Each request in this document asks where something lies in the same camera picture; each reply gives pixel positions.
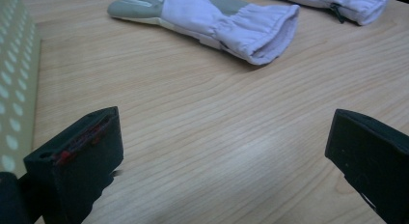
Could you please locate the pale yellow plastic basket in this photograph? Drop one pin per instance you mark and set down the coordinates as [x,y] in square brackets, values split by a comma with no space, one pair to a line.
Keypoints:
[14,82]

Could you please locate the white and grey glove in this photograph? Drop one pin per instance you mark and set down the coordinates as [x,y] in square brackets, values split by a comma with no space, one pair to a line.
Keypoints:
[225,26]
[347,3]

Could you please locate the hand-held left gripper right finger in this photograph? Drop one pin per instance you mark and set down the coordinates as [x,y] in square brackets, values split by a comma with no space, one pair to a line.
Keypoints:
[376,166]

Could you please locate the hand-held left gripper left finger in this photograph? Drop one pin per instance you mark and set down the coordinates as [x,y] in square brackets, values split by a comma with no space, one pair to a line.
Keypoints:
[77,166]

